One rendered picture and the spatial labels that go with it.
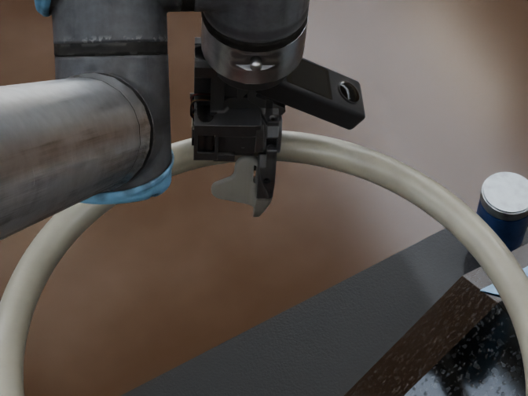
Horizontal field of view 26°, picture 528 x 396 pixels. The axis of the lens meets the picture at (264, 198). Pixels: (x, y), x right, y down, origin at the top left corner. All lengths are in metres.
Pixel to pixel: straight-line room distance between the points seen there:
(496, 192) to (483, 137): 0.30
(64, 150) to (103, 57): 0.22
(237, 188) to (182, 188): 1.19
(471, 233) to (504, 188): 1.09
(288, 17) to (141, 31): 0.12
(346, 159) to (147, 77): 0.28
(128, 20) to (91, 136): 0.18
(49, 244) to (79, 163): 0.34
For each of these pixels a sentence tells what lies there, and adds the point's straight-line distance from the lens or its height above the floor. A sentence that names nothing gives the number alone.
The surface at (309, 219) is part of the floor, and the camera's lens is 2.25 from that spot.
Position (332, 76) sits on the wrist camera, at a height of 1.03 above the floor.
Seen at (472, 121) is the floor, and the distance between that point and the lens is 2.45.
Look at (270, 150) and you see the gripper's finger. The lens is 1.05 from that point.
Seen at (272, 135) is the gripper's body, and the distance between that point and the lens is 1.05.
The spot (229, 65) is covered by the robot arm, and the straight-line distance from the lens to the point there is 0.97.
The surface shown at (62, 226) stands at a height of 0.97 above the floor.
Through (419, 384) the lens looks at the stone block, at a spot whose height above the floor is 0.76.
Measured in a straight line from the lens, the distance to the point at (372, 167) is 1.10.
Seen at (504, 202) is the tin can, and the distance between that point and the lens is 2.14.
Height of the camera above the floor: 1.80
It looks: 52 degrees down
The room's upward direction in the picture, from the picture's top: straight up
